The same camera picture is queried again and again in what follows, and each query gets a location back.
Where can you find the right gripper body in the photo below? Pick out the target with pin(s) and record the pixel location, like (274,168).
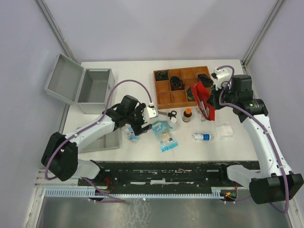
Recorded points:
(226,97)

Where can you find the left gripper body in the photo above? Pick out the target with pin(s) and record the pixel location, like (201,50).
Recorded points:
(137,119)

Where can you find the alcohol wipes plastic bag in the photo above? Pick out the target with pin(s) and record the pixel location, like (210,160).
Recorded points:
(129,133)

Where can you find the red first aid pouch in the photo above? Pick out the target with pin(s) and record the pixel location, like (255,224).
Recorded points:
(201,95)

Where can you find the colourful bandage packet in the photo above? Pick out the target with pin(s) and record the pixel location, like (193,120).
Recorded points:
(199,112)

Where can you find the white gauze packet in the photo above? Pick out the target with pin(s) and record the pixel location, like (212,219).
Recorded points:
(224,130)

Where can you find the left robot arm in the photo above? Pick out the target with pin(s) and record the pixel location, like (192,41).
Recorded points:
(61,154)

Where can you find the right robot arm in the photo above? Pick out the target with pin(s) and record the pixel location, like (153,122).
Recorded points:
(275,181)

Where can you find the rolled tie dark dotted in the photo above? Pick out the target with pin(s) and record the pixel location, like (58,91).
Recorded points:
(205,80)

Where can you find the rolled tie yellow blue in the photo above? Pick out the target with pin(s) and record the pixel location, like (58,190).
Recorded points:
(191,94)

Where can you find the brown bottle orange cap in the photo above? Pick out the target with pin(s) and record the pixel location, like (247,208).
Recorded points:
(187,115)

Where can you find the grey plastic insert tray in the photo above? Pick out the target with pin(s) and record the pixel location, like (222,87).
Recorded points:
(106,142)

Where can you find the blue cotton swab packet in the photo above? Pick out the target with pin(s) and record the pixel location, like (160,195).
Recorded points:
(164,136)

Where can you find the small white bottle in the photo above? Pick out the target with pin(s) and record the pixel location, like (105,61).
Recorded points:
(172,124)

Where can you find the lying white blue bottle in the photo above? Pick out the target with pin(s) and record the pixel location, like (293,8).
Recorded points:
(202,137)

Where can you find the wooden compartment tray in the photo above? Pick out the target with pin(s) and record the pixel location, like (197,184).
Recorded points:
(168,99)

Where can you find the rolled tie green pattern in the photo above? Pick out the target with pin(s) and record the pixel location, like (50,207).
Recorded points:
(161,75)

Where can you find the grey open metal box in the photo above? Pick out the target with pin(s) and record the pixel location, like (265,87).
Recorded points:
(73,84)

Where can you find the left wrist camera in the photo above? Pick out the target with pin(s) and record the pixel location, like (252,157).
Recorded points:
(149,113)

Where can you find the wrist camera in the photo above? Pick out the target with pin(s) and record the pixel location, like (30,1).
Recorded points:
(221,74)
(149,113)

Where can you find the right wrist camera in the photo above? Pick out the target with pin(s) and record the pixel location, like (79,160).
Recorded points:
(221,74)

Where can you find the black handled scissors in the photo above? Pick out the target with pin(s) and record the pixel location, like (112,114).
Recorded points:
(168,114)

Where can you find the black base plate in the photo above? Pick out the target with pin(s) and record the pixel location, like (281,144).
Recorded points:
(161,177)

